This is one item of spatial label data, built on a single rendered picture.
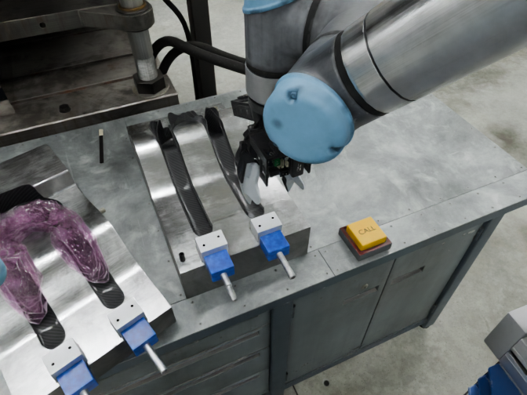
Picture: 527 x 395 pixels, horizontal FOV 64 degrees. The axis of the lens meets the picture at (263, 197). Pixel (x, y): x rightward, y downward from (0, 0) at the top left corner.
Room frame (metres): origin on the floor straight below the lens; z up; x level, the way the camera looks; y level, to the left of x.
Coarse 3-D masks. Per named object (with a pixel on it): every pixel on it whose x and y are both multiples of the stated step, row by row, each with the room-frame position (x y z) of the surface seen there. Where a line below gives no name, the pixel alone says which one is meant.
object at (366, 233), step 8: (352, 224) 0.55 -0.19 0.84; (360, 224) 0.55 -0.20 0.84; (368, 224) 0.55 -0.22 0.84; (376, 224) 0.55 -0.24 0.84; (352, 232) 0.53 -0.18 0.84; (360, 232) 0.53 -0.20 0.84; (368, 232) 0.53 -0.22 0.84; (376, 232) 0.53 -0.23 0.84; (360, 240) 0.51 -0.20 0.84; (368, 240) 0.51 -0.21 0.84; (376, 240) 0.51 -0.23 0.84; (384, 240) 0.52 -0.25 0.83; (360, 248) 0.50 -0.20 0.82
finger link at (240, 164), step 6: (240, 144) 0.47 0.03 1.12; (246, 144) 0.47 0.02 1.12; (240, 150) 0.47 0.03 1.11; (246, 150) 0.47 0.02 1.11; (240, 156) 0.46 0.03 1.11; (246, 156) 0.47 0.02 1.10; (234, 162) 0.47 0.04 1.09; (240, 162) 0.46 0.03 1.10; (246, 162) 0.47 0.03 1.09; (252, 162) 0.47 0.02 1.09; (240, 168) 0.47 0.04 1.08; (240, 174) 0.47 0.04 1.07; (240, 180) 0.47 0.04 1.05
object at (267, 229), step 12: (264, 216) 0.51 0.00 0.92; (276, 216) 0.51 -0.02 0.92; (252, 228) 0.49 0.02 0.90; (264, 228) 0.48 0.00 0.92; (276, 228) 0.48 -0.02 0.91; (264, 240) 0.46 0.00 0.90; (276, 240) 0.46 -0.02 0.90; (264, 252) 0.45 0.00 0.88; (276, 252) 0.44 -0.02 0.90; (288, 252) 0.45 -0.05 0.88; (288, 264) 0.42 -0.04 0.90; (288, 276) 0.40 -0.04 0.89
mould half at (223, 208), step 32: (128, 128) 0.85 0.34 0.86; (192, 128) 0.75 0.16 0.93; (224, 128) 0.76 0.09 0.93; (160, 160) 0.67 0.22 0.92; (192, 160) 0.68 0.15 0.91; (256, 160) 0.70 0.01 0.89; (160, 192) 0.60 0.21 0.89; (224, 192) 0.60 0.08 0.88; (160, 224) 0.57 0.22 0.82; (224, 224) 0.51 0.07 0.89; (288, 224) 0.51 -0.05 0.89; (192, 256) 0.44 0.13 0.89; (256, 256) 0.46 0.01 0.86; (288, 256) 0.49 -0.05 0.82; (192, 288) 0.41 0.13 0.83
